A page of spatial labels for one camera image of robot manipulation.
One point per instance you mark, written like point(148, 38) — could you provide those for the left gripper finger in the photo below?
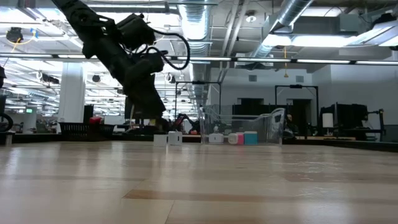
point(154, 96)
point(135, 99)

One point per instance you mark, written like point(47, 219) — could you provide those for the plain white box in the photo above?
point(160, 140)

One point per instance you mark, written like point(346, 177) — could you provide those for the pink box with white top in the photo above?
point(240, 139)

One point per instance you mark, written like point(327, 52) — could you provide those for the cyan box with white top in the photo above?
point(250, 138)

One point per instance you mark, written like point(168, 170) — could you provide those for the background red black robot arm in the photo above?
point(182, 118)

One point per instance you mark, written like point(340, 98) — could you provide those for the black computer monitor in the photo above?
point(128, 109)

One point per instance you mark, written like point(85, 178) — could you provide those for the red item in basket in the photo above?
point(95, 120)

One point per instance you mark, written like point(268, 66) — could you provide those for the white cube with slot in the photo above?
point(175, 138)

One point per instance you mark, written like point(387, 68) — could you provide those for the white building pillar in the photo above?
point(71, 93)

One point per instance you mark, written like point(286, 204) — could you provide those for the black mesh basket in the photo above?
point(77, 130)

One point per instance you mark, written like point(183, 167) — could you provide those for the clear plastic bin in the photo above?
point(270, 127)

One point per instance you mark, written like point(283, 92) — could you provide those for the black wheel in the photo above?
point(13, 122)

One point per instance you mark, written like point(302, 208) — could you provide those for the person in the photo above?
point(289, 119)

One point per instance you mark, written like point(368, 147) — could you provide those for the white cylinder lamp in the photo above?
point(327, 120)

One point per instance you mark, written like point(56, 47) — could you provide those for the black equipment rack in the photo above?
point(348, 118)

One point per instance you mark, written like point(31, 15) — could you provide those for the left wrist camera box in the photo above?
point(136, 31)

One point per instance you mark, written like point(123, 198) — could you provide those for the silver spiral ceiling duct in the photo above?
point(194, 18)

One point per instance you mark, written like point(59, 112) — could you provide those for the black rig frame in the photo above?
point(295, 86)

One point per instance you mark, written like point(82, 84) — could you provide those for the silver slanted ceiling duct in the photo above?
point(289, 12)

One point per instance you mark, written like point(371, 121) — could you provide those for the black aluminium table frame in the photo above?
point(357, 145)

